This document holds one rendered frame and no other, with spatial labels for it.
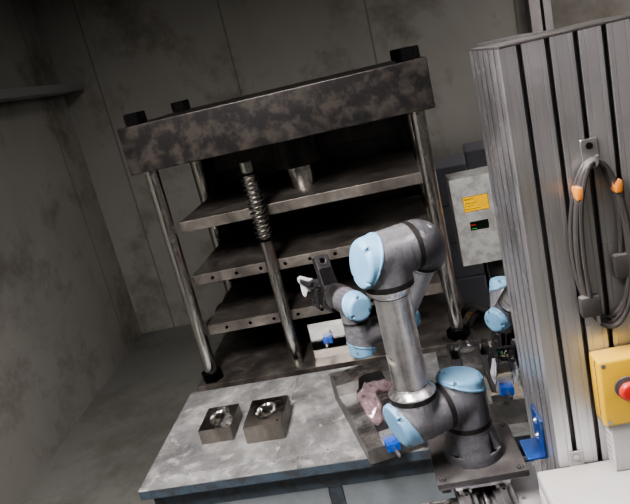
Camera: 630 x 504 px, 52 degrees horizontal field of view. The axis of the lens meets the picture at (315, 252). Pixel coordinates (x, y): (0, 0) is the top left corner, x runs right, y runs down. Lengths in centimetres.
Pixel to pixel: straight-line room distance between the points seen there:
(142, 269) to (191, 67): 193
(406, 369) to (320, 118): 139
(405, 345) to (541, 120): 63
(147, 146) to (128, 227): 351
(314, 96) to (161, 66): 346
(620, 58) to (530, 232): 31
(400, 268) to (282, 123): 137
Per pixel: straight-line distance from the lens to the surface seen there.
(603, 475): 139
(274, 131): 272
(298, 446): 245
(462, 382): 165
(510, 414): 232
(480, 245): 299
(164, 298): 644
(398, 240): 146
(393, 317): 151
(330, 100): 268
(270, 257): 289
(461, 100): 592
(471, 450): 173
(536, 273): 122
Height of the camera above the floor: 207
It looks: 15 degrees down
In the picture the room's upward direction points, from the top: 14 degrees counter-clockwise
